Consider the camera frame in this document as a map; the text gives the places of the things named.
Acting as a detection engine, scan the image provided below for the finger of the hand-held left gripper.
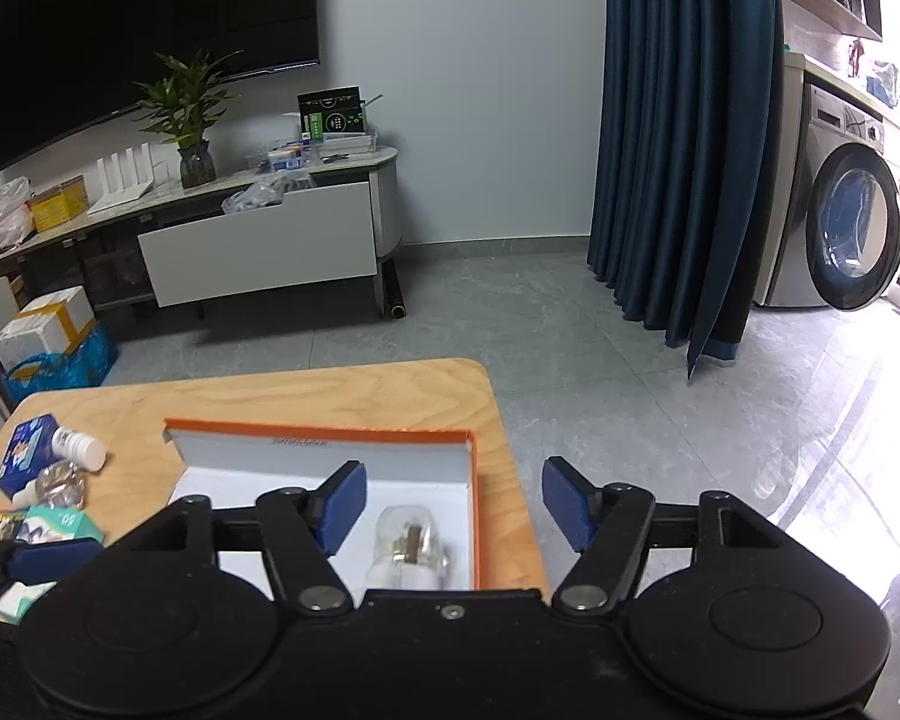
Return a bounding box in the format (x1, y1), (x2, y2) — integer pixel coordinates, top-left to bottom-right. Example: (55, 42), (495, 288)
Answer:
(0, 529), (107, 587)

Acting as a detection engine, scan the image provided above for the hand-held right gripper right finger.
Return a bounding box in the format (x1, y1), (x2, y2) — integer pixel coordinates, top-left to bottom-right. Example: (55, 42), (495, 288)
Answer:
(541, 456), (792, 614)

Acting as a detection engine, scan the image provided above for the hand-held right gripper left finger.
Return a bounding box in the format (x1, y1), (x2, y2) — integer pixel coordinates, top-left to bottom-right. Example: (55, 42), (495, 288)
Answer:
(120, 459), (369, 614)

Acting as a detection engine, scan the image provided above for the teal and white box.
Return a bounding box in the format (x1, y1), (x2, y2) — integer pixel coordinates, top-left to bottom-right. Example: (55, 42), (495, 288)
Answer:
(0, 506), (107, 625)

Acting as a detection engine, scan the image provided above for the orange and white box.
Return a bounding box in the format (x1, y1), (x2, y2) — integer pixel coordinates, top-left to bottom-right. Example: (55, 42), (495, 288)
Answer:
(163, 418), (481, 592)

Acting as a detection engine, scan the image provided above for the white pill bottle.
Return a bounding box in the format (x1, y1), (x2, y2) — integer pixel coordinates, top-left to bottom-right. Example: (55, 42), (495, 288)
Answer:
(51, 427), (108, 473)

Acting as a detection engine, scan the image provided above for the clear bottle with white cap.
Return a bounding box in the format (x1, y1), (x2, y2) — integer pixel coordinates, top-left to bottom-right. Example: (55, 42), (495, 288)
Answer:
(13, 461), (88, 509)

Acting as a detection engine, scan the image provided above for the clear glass bottle white base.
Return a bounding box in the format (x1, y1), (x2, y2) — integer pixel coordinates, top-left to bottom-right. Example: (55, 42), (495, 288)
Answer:
(365, 504), (452, 590)

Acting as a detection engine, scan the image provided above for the blue printed box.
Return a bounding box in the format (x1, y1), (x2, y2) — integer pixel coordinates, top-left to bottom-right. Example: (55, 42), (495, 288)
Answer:
(0, 414), (65, 500)

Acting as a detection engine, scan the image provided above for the blue woven bag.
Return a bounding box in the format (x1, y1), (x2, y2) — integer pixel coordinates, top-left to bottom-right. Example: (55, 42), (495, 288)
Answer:
(0, 322), (120, 401)

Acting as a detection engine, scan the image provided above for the black roll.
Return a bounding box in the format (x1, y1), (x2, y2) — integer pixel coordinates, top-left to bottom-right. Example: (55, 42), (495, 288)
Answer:
(385, 259), (408, 319)

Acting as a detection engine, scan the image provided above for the white cardboard box yellow tape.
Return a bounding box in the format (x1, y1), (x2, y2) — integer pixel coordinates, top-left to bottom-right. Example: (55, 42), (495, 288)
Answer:
(0, 286), (98, 376)

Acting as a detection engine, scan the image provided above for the white cabinet drawer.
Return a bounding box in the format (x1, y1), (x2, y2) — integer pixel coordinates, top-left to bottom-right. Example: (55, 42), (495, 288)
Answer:
(136, 180), (380, 308)

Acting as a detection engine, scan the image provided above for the grey television cabinet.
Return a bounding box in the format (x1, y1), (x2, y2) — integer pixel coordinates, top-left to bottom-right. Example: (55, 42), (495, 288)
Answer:
(0, 144), (404, 320)

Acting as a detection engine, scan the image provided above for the clear plastic bag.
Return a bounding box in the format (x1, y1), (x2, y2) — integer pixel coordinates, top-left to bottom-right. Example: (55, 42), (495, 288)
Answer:
(221, 169), (316, 215)

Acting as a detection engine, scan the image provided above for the white plastic bag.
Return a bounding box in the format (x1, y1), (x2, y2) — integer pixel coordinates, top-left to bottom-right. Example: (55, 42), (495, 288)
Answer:
(0, 176), (35, 253)

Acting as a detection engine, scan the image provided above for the clear plastic tray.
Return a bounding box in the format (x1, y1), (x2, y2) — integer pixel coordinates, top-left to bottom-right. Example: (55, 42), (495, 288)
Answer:
(300, 131), (380, 167)

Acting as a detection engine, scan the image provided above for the potted bamboo in glass vase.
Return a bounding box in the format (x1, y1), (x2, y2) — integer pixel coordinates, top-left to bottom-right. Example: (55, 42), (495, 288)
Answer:
(131, 49), (242, 191)

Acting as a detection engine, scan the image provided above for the white router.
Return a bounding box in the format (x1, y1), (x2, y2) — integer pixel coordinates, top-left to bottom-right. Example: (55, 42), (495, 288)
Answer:
(88, 142), (168, 215)

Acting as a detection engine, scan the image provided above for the black and green box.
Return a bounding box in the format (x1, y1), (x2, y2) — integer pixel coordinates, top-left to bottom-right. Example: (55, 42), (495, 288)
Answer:
(297, 85), (369, 144)

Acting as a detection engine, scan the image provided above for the dark blue curtain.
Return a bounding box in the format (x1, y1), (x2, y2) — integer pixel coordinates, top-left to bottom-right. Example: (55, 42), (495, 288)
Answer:
(586, 0), (788, 382)

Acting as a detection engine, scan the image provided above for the silver washing machine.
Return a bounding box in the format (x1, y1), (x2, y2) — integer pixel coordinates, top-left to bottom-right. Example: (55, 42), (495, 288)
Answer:
(754, 82), (900, 313)

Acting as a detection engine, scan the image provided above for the laundry counter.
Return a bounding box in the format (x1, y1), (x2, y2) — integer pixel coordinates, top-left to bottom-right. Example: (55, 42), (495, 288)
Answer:
(784, 51), (900, 166)

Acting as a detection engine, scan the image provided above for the large black television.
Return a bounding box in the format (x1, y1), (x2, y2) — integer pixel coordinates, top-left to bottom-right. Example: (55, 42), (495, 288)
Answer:
(0, 0), (322, 175)

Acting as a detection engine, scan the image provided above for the blue plastic bag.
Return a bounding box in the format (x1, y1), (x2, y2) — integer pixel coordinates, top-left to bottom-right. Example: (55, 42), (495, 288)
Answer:
(862, 60), (900, 103)

